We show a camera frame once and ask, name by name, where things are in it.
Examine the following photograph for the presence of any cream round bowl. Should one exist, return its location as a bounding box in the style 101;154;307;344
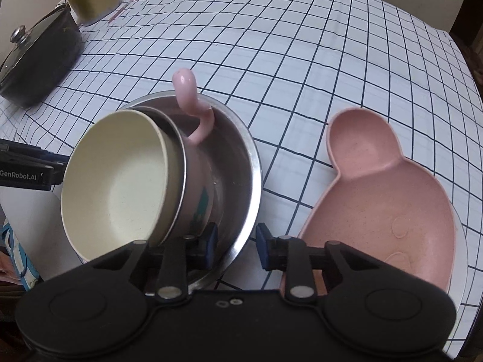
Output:
61;110;183;262

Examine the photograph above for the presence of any stainless steel bowl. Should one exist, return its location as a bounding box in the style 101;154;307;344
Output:
120;90;263;292

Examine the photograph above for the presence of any pink bear-shaped plate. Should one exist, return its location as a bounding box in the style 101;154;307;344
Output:
298;108;456;291

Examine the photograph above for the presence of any white black-grid tablecloth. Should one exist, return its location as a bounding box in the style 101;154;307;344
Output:
1;0;482;356

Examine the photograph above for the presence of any black cooking pot with lid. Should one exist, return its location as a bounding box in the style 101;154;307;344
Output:
1;3;83;109

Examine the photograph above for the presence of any red pen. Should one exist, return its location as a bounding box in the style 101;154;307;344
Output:
107;0;135;24

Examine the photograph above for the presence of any blue and white bag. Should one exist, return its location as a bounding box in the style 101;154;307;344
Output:
1;221;42;291

